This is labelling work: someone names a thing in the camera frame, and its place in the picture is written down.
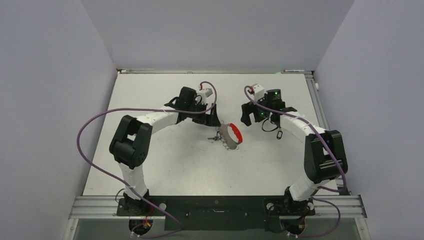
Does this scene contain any red handled key tool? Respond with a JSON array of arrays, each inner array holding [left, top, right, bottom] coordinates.
[[218, 122, 243, 150]]

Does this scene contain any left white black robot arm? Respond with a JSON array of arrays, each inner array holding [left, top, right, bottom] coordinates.
[[109, 86, 221, 215]]

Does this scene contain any aluminium front frame rail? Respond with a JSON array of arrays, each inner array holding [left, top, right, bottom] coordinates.
[[69, 195, 367, 220]]

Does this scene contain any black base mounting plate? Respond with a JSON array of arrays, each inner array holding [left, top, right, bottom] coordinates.
[[116, 195, 316, 231]]

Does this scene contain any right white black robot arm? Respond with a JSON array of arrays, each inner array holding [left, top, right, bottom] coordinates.
[[240, 84, 348, 214]]

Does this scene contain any dark key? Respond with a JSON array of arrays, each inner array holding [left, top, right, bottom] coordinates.
[[207, 131, 223, 142]]

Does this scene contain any black key tag white label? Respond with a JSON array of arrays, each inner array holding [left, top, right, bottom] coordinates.
[[276, 130, 283, 140]]

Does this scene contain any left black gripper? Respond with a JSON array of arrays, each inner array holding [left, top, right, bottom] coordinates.
[[186, 100, 220, 127]]

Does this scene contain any marker pen on back rail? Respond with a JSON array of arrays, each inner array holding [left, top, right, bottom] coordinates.
[[283, 69, 306, 73]]

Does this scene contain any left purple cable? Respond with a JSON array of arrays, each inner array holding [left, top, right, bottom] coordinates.
[[76, 80, 219, 239]]

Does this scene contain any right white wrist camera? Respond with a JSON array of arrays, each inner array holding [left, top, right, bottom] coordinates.
[[248, 83, 266, 101]]

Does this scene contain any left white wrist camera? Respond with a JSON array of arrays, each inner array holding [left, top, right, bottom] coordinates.
[[195, 88, 214, 104]]

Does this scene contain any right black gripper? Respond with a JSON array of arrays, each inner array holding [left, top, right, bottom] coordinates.
[[241, 93, 272, 127]]

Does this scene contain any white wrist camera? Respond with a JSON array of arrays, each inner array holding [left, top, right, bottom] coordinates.
[[248, 83, 266, 101], [195, 88, 214, 104]]

